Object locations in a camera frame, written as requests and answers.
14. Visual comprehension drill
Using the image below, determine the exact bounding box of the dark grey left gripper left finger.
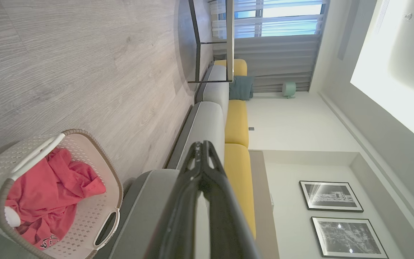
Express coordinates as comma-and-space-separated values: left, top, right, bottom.
144, 141, 204, 259

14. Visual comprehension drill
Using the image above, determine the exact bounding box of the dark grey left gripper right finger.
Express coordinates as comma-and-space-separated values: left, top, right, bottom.
203, 141, 262, 259

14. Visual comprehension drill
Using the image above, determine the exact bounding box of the beige perforated laundry basket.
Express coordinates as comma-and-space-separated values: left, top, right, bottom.
0, 129, 124, 259

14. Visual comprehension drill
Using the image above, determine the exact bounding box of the yellow sofa back cushion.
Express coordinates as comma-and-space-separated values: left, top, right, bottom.
224, 143, 257, 240
214, 59, 248, 77
224, 100, 249, 148

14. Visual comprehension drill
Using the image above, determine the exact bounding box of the grey fabric sofa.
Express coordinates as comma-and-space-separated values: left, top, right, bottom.
94, 64, 231, 259

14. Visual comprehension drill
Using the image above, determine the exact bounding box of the black framed monochrome picture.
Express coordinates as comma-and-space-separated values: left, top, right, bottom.
310, 217, 389, 259
299, 180, 364, 213

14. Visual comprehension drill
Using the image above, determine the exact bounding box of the red garment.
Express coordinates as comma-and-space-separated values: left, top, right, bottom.
5, 147, 106, 250

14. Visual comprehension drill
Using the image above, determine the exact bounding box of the teal throw pillow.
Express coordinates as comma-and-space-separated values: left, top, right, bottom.
229, 75, 255, 101

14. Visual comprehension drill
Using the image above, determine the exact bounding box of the grey pleated curtain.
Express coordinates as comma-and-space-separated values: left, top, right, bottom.
212, 33, 323, 94

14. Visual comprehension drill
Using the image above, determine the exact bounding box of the white table with black legs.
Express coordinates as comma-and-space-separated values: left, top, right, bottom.
187, 0, 235, 84

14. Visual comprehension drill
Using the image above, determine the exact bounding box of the window with sheer curtain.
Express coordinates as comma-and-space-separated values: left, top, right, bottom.
210, 0, 329, 39

